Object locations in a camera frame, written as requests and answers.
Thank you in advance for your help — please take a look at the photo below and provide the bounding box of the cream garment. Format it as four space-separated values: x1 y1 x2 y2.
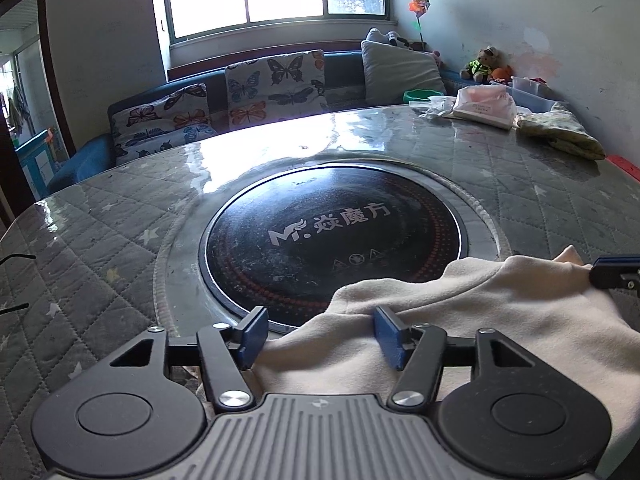
196 244 640 463

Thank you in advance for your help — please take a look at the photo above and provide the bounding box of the black and white plush toy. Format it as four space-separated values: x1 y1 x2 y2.
366 27 414 51

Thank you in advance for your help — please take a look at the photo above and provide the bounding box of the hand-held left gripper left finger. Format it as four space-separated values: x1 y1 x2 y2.
107 306 271 414

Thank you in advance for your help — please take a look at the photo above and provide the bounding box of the white and pink plastic bag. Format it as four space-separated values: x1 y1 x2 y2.
419 84 519 131

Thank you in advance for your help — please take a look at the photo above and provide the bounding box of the grey pillow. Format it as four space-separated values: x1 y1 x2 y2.
360 39 448 107

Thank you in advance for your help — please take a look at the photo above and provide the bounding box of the black round induction cooker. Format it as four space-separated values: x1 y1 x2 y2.
198 168 471 336

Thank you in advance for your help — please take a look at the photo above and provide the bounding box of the red object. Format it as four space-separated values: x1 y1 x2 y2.
606 153 640 182

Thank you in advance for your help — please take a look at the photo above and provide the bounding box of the small butterfly print cushion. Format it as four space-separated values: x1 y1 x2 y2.
110 83 219 166

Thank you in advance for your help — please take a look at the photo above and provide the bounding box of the blue sofa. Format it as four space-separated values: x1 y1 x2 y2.
47 50 453 196

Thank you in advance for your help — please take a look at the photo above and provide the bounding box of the brown teddy bear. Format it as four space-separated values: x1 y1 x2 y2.
460 46 503 85

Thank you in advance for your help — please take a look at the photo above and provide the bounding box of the green floral cloth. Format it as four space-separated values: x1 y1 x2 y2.
516 102 607 161

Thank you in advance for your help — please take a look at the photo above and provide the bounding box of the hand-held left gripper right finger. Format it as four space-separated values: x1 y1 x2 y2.
372 305 534 410

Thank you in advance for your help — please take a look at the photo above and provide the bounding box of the colourful pinwheel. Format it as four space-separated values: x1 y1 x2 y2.
405 0 434 54

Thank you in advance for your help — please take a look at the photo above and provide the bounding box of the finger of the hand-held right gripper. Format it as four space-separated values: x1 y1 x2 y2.
589 255 640 291

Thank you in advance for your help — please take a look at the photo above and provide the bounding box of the dark wooden door frame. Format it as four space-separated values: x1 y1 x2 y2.
0 0 77 233

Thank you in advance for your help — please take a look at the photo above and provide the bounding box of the clear plastic box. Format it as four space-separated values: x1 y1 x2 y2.
509 75 571 112

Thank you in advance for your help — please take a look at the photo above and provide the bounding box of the large butterfly print cushion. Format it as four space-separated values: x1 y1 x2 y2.
223 50 329 131

